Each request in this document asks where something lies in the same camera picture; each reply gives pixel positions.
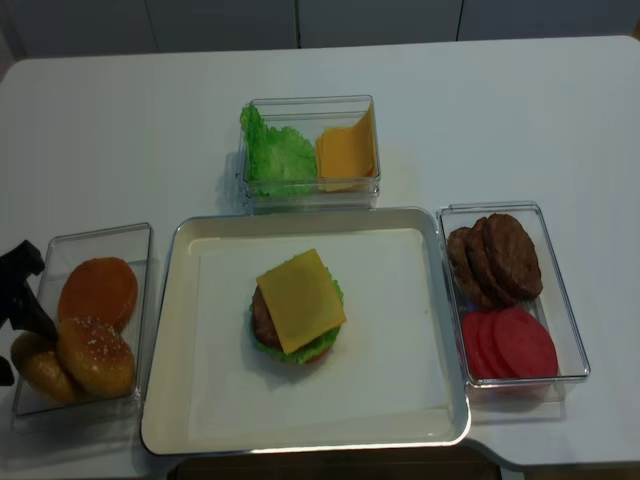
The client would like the rear red tomato slice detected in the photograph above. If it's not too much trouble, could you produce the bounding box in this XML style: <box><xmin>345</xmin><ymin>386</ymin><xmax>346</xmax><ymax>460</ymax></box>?
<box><xmin>462</xmin><ymin>311</ymin><xmax>493</xmax><ymax>379</ymax></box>

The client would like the front red tomato slice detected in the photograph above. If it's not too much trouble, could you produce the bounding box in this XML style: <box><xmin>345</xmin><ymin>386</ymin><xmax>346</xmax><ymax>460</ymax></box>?
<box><xmin>493</xmin><ymin>307</ymin><xmax>559</xmax><ymax>379</ymax></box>

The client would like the clear lettuce and cheese container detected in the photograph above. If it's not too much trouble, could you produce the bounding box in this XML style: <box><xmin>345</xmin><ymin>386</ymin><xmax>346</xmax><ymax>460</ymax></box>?
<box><xmin>239</xmin><ymin>95</ymin><xmax>381</xmax><ymax>213</ymax></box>

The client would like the middle red tomato slice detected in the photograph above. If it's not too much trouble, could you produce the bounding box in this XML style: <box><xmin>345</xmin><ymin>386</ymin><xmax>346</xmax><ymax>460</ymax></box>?
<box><xmin>477</xmin><ymin>311</ymin><xmax>512</xmax><ymax>379</ymax></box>

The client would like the front brown meat patty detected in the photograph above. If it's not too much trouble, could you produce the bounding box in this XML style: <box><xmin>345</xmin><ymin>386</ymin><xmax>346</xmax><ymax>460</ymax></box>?
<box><xmin>483</xmin><ymin>213</ymin><xmax>543</xmax><ymax>301</ymax></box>

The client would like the rear brown meat patty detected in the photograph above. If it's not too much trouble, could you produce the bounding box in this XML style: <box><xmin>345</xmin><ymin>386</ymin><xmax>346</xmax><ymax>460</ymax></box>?
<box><xmin>447</xmin><ymin>227</ymin><xmax>494</xmax><ymax>310</ymax></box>

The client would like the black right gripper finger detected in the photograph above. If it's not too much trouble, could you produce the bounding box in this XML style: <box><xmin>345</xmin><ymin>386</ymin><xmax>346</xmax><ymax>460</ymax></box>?
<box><xmin>0</xmin><ymin>357</ymin><xmax>15</xmax><ymax>386</ymax></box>

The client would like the brown meat patty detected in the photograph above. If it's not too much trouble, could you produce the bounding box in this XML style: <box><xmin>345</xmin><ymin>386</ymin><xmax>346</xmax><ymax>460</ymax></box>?
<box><xmin>447</xmin><ymin>227</ymin><xmax>494</xmax><ymax>310</ymax></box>
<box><xmin>483</xmin><ymin>213</ymin><xmax>543</xmax><ymax>301</ymax></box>
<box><xmin>465</xmin><ymin>217</ymin><xmax>518</xmax><ymax>307</ymax></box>

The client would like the white rectangular serving tray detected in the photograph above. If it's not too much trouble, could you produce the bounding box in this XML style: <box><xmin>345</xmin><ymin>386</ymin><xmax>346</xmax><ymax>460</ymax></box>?
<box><xmin>141</xmin><ymin>208</ymin><xmax>470</xmax><ymax>455</ymax></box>

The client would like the brown patty on burger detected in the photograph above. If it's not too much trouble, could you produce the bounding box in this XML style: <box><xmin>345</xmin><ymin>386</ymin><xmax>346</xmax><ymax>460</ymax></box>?
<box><xmin>252</xmin><ymin>286</ymin><xmax>282</xmax><ymax>351</ymax></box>

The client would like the yellow cheese slice on burger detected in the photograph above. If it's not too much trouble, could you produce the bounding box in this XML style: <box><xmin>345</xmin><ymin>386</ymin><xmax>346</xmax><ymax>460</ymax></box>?
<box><xmin>257</xmin><ymin>249</ymin><xmax>346</xmax><ymax>355</ymax></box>

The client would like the clear bun container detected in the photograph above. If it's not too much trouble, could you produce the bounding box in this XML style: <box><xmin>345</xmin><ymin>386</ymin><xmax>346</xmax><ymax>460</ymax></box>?
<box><xmin>12</xmin><ymin>223</ymin><xmax>153</xmax><ymax>433</ymax></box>

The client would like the clear patty and tomato container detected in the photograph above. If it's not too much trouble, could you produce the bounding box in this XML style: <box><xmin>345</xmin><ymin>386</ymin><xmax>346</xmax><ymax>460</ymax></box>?
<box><xmin>436</xmin><ymin>201</ymin><xmax>591</xmax><ymax>411</ymax></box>

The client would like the green lettuce on burger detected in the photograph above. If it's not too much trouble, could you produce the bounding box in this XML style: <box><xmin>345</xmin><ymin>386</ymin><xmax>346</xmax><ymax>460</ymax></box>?
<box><xmin>250</xmin><ymin>276</ymin><xmax>344</xmax><ymax>365</ymax></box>

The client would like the red tomato slice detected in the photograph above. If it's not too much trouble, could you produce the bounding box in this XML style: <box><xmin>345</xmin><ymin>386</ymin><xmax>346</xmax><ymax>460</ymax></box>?
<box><xmin>493</xmin><ymin>307</ymin><xmax>559</xmax><ymax>379</ymax></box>
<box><xmin>477</xmin><ymin>311</ymin><xmax>512</xmax><ymax>379</ymax></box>
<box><xmin>462</xmin><ymin>311</ymin><xmax>493</xmax><ymax>379</ymax></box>

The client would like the yellow cheese slice stack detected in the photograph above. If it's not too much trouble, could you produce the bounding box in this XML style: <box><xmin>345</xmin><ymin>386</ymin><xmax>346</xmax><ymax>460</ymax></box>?
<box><xmin>315</xmin><ymin>106</ymin><xmax>376</xmax><ymax>192</ymax></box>

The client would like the green lettuce leaf in container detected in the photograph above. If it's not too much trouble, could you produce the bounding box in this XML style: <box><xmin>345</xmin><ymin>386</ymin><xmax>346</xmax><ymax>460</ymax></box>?
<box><xmin>240</xmin><ymin>105</ymin><xmax>317</xmax><ymax>197</ymax></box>

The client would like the orange bottom bun in container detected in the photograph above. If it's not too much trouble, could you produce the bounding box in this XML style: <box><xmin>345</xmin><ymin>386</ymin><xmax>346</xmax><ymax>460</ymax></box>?
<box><xmin>58</xmin><ymin>257</ymin><xmax>138</xmax><ymax>333</ymax></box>

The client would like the middle brown meat patty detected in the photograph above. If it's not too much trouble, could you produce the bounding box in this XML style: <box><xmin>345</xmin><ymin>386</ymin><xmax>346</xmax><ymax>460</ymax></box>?
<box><xmin>465</xmin><ymin>217</ymin><xmax>518</xmax><ymax>307</ymax></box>

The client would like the white paper tray liner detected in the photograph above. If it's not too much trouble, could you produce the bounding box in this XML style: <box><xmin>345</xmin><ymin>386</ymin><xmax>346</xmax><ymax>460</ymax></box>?
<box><xmin>189</xmin><ymin>228</ymin><xmax>448</xmax><ymax>438</ymax></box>

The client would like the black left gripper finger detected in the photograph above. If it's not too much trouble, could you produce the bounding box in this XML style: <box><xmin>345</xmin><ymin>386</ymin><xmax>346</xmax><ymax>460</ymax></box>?
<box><xmin>1</xmin><ymin>240</ymin><xmax>58</xmax><ymax>341</ymax></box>

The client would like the sesame top bun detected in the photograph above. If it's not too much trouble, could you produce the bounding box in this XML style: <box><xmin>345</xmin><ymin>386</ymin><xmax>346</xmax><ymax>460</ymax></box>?
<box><xmin>56</xmin><ymin>316</ymin><xmax>135</xmax><ymax>398</ymax></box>

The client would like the brown chair under table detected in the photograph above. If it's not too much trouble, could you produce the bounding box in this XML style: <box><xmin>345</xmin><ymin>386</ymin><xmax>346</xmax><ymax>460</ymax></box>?
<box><xmin>167</xmin><ymin>446</ymin><xmax>501</xmax><ymax>479</ymax></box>

